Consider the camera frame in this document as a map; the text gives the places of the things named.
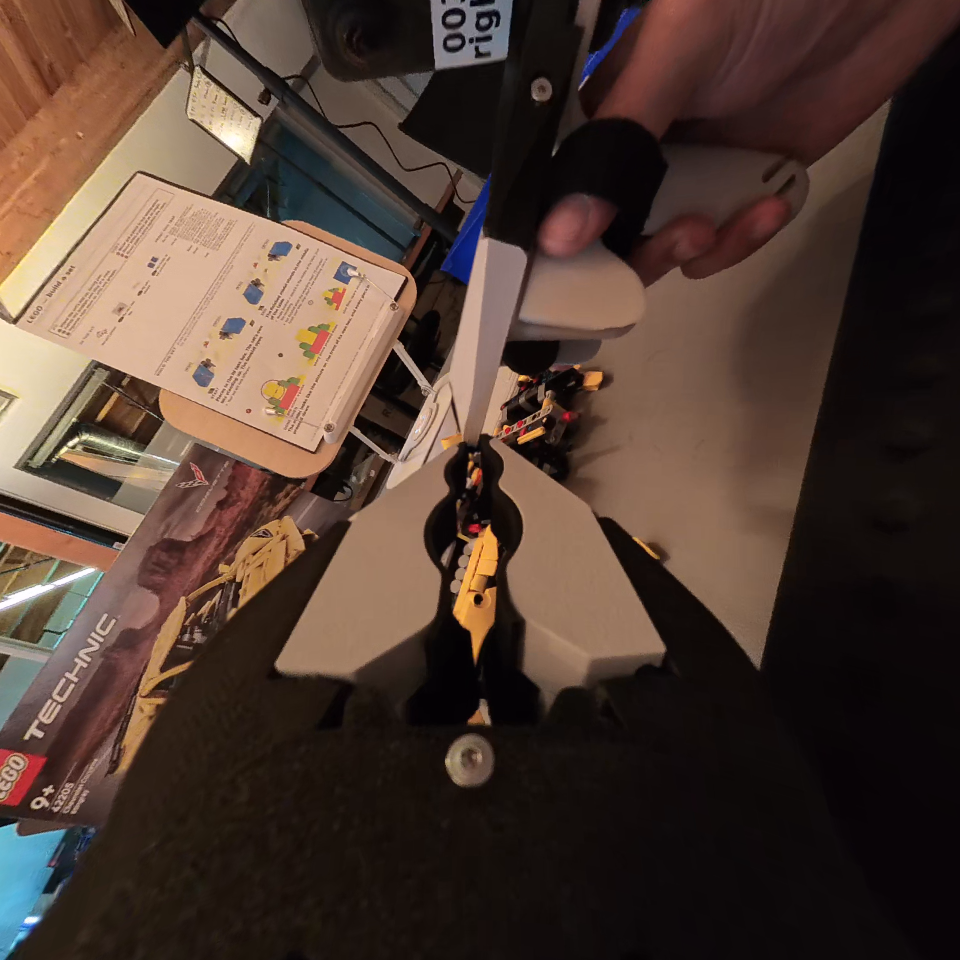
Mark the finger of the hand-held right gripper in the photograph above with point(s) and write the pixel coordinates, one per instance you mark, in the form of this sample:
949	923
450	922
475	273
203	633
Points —
491	322

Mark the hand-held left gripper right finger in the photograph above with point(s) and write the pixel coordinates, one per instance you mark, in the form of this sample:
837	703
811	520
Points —
577	585

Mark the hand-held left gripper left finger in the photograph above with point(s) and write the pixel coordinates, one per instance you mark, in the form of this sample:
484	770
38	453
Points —
367	585

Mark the yellow toy brick car model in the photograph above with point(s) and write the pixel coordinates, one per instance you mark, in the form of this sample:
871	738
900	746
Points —
540	416

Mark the person's right hand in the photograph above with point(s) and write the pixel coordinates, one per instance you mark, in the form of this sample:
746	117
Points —
750	67

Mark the toy car set box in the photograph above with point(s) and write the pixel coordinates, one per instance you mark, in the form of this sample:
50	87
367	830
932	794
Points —
112	637

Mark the black dimpled chair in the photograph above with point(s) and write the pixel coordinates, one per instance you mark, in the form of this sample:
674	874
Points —
862	525

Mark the printed instruction sheet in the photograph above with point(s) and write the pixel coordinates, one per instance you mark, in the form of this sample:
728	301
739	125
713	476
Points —
187	300

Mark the small whiteboard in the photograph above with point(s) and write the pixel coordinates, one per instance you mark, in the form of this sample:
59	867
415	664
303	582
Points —
221	112

